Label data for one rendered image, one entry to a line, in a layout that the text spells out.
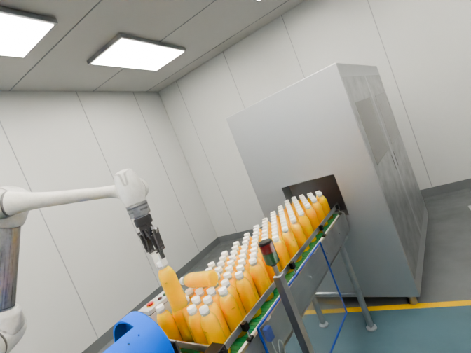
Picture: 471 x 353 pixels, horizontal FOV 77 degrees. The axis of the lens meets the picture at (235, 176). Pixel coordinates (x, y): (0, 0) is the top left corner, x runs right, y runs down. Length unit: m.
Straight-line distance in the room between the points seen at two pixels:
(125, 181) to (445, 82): 4.41
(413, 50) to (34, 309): 5.62
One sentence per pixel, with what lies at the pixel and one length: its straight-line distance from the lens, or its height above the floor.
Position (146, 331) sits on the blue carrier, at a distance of 1.22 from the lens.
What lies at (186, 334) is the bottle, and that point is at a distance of 1.60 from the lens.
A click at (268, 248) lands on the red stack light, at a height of 1.23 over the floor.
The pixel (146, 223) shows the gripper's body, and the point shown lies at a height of 1.52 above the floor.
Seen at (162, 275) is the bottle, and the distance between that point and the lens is 1.36.
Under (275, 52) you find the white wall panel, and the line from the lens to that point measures 5.25.
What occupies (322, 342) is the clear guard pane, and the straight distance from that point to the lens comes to 1.87.
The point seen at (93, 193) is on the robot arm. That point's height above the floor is 1.72.
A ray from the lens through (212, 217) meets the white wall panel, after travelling 6.27.
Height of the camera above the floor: 1.65
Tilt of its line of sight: 4 degrees down
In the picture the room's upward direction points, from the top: 22 degrees counter-clockwise
